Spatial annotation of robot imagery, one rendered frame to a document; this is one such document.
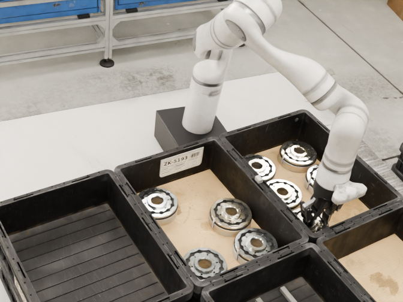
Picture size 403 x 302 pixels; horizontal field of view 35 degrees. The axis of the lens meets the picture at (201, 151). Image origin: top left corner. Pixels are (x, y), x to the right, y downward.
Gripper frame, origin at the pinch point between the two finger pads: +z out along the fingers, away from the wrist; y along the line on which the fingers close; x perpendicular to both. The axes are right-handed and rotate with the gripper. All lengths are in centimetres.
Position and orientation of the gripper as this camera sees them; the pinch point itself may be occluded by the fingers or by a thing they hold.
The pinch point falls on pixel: (317, 221)
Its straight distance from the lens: 160.9
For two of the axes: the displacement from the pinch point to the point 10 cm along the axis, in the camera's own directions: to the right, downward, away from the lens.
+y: -8.6, 2.5, -4.4
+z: -1.1, 7.6, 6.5
